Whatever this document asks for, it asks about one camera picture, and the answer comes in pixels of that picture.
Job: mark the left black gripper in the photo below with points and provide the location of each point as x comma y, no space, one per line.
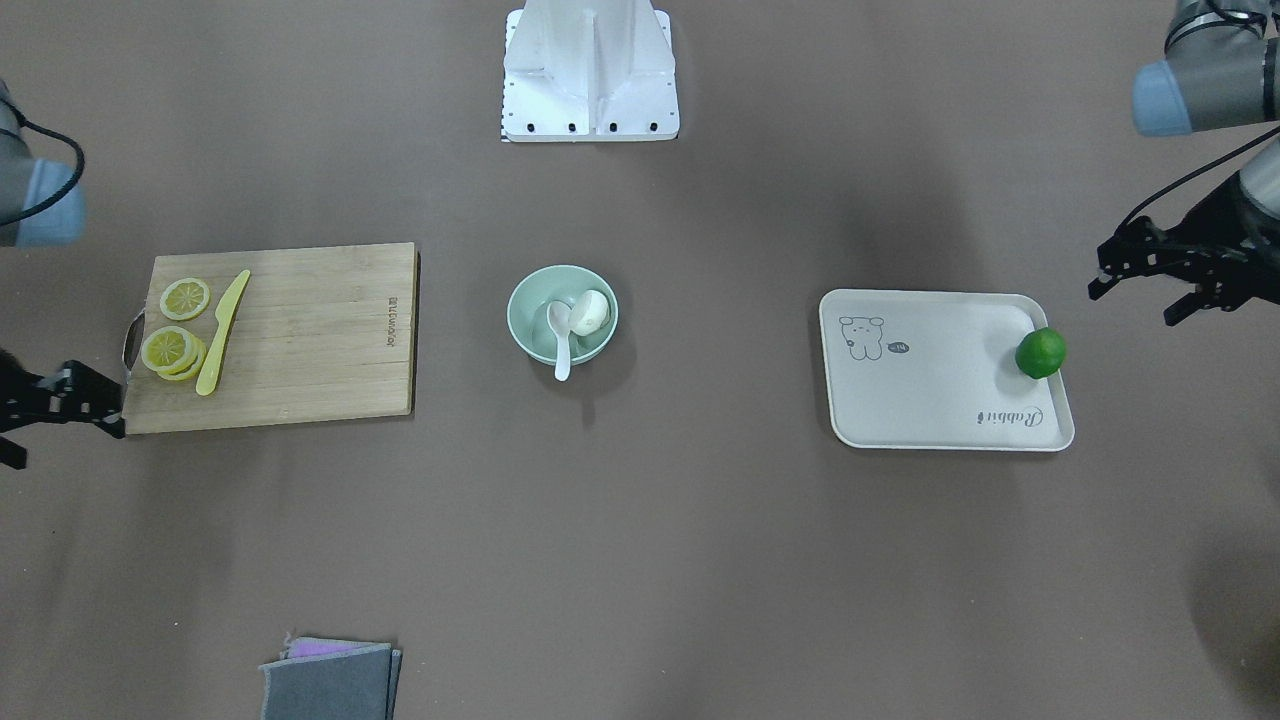
1222,225

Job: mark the folded grey cloth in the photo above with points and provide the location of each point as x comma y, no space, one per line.
321,678

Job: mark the yellow plastic knife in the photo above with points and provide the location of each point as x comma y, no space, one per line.
225,314

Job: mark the white ceramic spoon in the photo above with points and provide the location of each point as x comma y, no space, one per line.
558,320

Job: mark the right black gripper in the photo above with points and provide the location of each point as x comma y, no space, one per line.
40,398

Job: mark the single lemon slice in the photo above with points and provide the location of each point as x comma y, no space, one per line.
185,299

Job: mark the upper lemon slice stack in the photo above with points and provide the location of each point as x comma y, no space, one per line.
173,353

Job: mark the white steamed bun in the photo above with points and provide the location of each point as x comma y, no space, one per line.
590,313

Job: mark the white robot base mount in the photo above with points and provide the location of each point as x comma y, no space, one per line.
589,71

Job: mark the bamboo cutting board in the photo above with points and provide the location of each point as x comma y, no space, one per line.
321,334

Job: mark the green lime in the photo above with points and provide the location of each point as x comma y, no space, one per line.
1041,353

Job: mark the cream rabbit print tray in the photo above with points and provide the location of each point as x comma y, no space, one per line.
931,370

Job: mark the light green bowl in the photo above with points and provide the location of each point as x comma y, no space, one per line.
527,312

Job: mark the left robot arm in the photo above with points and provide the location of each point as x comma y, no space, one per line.
1220,70

